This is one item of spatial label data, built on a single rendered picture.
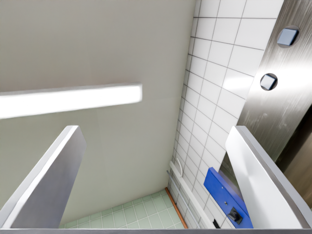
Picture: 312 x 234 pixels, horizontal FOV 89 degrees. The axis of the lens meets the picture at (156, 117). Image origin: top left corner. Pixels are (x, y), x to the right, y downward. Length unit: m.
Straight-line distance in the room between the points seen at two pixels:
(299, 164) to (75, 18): 1.07
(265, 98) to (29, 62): 1.04
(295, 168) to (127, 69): 0.89
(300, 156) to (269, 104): 0.20
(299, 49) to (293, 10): 0.12
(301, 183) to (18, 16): 1.24
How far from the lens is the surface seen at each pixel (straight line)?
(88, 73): 0.96
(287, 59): 0.71
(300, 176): 0.77
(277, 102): 0.72
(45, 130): 1.13
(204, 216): 1.35
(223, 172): 1.01
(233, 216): 1.01
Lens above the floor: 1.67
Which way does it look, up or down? 51 degrees up
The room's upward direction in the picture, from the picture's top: 37 degrees counter-clockwise
